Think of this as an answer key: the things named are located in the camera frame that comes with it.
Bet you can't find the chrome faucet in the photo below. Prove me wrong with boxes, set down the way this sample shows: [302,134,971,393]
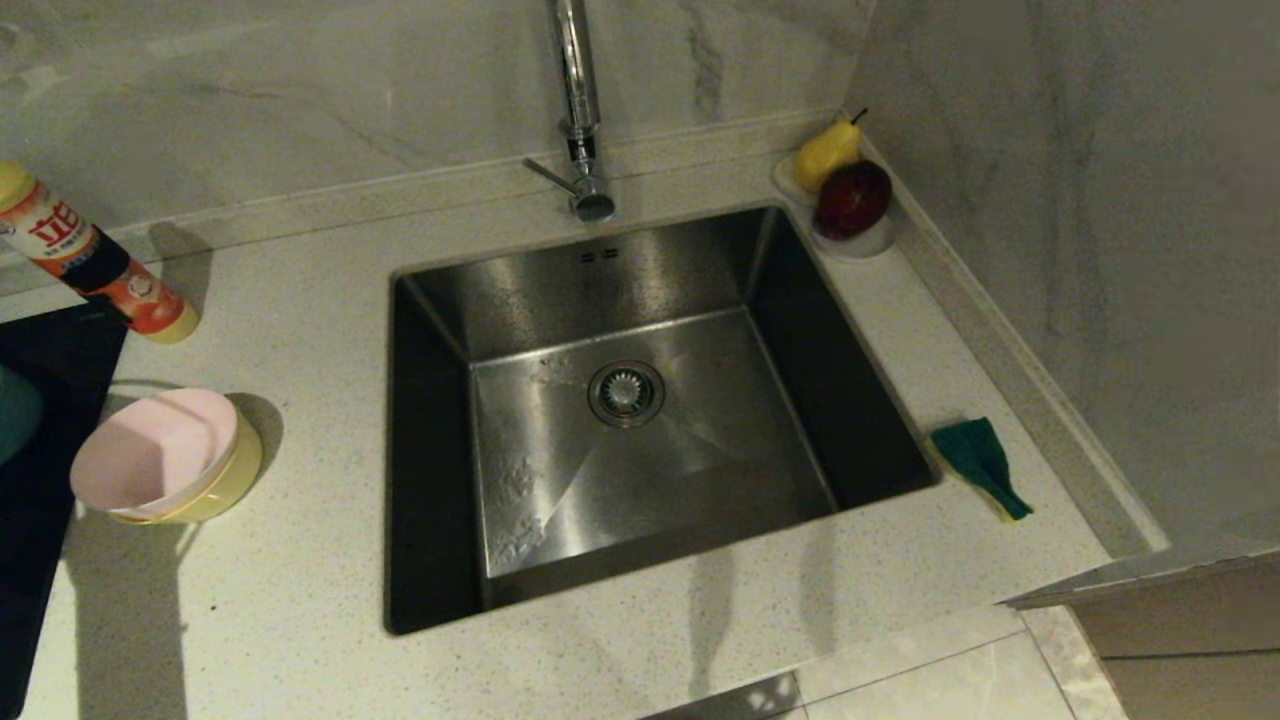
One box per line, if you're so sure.
[522,0,616,223]

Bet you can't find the yellow green sponge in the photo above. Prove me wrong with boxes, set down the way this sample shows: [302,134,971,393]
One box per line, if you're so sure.
[925,417,1036,523]

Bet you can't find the yellow plastic bowl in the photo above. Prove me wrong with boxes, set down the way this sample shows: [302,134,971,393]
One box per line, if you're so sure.
[108,412,264,526]

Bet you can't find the pink plastic bowl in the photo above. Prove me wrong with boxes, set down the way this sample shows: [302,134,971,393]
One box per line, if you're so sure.
[69,388,241,521]

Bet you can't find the yellow dish soap bottle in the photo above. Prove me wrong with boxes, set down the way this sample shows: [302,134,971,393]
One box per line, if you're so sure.
[0,160,201,345]

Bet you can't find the blue plastic bowl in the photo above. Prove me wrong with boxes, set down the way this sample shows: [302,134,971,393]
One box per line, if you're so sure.
[0,362,45,466]

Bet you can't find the stainless steel sink basin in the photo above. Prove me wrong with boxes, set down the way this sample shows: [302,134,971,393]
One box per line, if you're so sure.
[383,203,943,637]

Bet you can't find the round metal drain strainer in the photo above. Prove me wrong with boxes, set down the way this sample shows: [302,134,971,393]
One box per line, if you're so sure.
[588,360,667,429]

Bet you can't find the dark red apple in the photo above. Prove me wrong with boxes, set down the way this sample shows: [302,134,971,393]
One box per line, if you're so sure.
[815,159,894,241]

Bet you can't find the yellow pear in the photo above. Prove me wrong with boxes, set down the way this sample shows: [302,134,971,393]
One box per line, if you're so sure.
[795,108,869,194]

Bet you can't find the black induction cooktop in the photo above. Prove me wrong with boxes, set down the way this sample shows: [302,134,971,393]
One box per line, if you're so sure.
[0,303,129,720]

